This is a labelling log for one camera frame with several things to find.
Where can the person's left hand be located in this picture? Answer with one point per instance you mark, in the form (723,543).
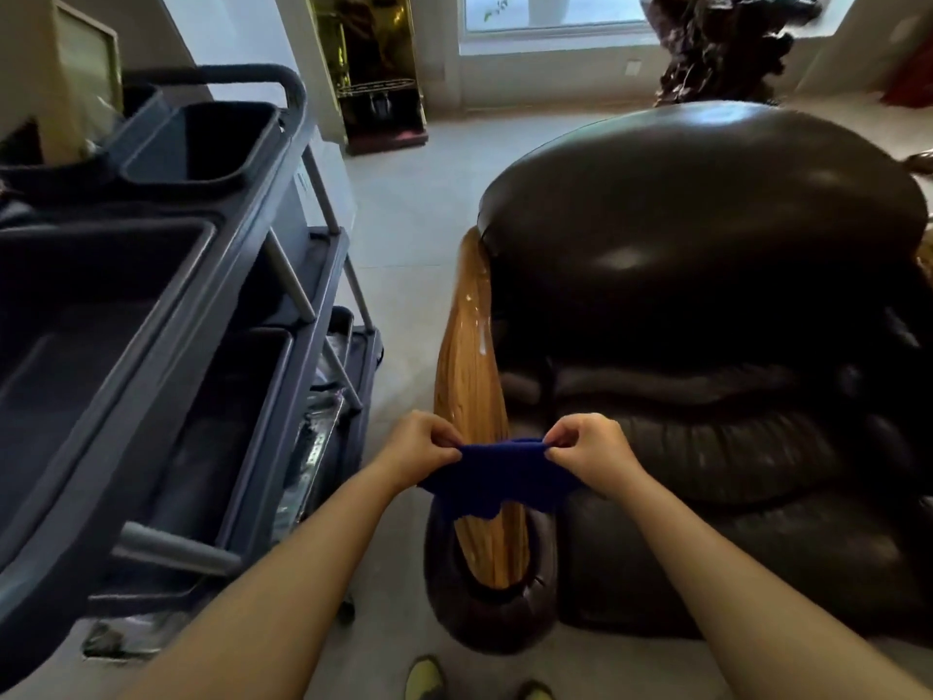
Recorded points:
(408,451)

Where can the person's right hand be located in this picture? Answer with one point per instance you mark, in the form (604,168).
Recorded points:
(601,451)

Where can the person's left thumb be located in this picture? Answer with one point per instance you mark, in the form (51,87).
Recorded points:
(446,454)

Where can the person's right thumb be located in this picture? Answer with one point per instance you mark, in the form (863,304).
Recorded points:
(563,453)

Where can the blue cleaning cloth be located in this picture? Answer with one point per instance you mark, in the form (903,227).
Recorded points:
(503,477)

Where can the person's right forearm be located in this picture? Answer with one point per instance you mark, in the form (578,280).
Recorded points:
(736,605)

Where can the person's left forearm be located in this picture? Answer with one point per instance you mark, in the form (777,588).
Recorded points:
(277,597)

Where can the clear plastic bag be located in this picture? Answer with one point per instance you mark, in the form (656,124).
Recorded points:
(317,437)

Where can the dark brown leather armchair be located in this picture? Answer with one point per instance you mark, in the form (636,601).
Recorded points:
(700,298)

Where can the person's left yellow shoe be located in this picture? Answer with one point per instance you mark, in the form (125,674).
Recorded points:
(426,679)

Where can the grey plastic utility cart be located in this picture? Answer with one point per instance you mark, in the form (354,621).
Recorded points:
(248,284)

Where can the large grey plastic tub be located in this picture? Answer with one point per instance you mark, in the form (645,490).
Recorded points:
(80,342)

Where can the small grey plastic bin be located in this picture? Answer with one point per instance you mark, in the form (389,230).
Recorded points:
(197,149)

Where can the gold framed glass cabinet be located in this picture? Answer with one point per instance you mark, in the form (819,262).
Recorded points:
(372,65)

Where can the dark carved root sculpture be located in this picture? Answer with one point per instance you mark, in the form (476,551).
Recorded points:
(721,47)

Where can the red fabric item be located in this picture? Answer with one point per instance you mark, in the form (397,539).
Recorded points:
(915,80)

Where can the beige framed board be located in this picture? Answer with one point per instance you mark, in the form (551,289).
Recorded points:
(69,72)

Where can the white wall outlet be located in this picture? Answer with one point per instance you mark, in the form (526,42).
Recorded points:
(633,68)

